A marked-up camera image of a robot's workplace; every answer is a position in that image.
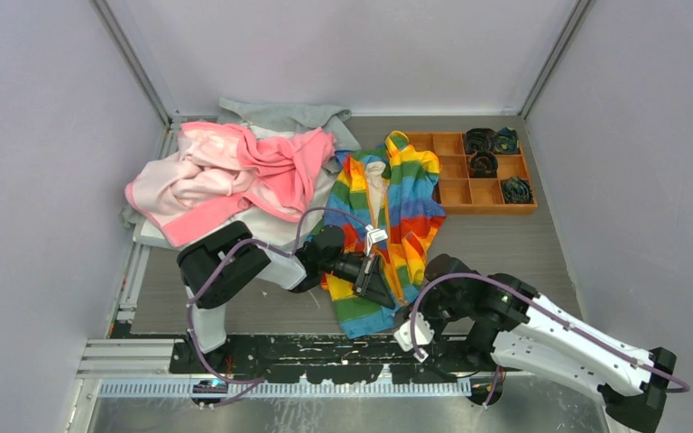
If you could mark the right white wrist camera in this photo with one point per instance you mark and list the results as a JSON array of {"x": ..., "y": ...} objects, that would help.
[{"x": 412, "y": 337}]

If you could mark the grey white garment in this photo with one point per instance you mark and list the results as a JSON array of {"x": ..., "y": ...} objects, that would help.
[{"x": 264, "y": 121}]

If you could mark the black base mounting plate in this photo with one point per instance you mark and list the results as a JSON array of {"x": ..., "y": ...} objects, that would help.
[{"x": 317, "y": 358}]

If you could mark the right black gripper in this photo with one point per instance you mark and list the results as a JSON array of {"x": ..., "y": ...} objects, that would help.
[{"x": 421, "y": 308}]

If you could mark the pink fleece garment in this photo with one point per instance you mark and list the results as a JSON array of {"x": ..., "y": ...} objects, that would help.
[{"x": 220, "y": 170}]

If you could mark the rainbow striped zip jacket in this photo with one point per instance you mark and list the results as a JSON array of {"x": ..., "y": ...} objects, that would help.
[{"x": 390, "y": 187}]

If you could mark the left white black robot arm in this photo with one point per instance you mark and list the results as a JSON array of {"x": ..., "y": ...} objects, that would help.
[{"x": 219, "y": 266}]

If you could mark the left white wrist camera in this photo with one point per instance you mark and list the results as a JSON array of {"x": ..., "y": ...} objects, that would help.
[{"x": 373, "y": 236}]

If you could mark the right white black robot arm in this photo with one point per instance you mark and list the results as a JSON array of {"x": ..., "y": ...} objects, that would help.
[{"x": 517, "y": 327}]

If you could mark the orange compartment tray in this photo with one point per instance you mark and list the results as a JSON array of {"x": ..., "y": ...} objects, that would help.
[{"x": 460, "y": 194}]

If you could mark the dark rolled tie back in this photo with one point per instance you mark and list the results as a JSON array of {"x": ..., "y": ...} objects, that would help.
[{"x": 479, "y": 140}]

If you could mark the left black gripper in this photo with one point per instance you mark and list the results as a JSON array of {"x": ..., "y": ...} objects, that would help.
[{"x": 372, "y": 285}]

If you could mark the blue green rolled tie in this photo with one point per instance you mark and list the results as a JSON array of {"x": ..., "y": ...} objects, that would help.
[{"x": 516, "y": 190}]

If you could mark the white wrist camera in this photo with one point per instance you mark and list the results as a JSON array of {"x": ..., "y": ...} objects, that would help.
[
  {"x": 412, "y": 337},
  {"x": 373, "y": 236}
]

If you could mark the silver slotted aluminium rail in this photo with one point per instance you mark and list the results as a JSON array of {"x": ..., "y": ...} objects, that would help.
[{"x": 215, "y": 389}]

